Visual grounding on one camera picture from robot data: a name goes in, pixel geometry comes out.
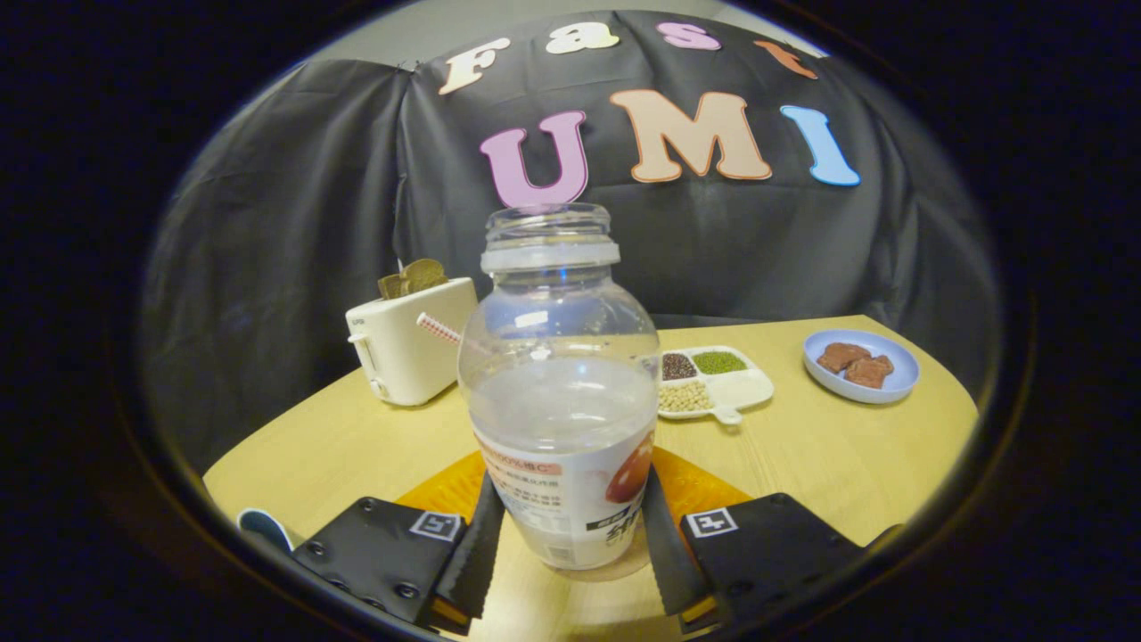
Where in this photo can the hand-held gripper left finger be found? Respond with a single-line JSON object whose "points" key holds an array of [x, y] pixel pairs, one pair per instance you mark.
{"points": [[477, 571]]}

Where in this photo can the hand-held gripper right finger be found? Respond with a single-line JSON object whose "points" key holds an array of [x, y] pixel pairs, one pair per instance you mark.
{"points": [[673, 571]]}

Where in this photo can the clear juice bottle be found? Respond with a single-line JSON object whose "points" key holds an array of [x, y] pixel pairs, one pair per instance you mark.
{"points": [[562, 401]]}

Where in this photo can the pale green cup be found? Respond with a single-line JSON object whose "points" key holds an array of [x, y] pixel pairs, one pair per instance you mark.
{"points": [[266, 528]]}

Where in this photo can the wooden table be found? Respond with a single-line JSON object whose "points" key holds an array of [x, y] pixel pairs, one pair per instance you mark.
{"points": [[802, 455]]}

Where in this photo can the white divided bean dish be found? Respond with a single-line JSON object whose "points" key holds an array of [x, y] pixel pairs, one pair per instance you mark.
{"points": [[740, 388]]}

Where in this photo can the white toaster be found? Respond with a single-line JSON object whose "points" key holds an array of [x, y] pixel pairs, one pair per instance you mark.
{"points": [[406, 352]]}

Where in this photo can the pink striped straw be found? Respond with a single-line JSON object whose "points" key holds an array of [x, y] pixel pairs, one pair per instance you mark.
{"points": [[437, 327]]}

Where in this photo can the brown cookie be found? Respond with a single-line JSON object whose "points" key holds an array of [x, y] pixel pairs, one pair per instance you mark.
{"points": [[869, 373], [841, 356]]}

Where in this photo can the brown toast slice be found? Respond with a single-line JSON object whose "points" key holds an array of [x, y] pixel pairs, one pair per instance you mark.
{"points": [[389, 287], [426, 275]]}

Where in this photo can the blue plate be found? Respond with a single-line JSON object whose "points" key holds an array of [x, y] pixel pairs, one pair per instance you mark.
{"points": [[900, 370]]}

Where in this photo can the black backdrop cloth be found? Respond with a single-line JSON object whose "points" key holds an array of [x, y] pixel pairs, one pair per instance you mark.
{"points": [[285, 223]]}

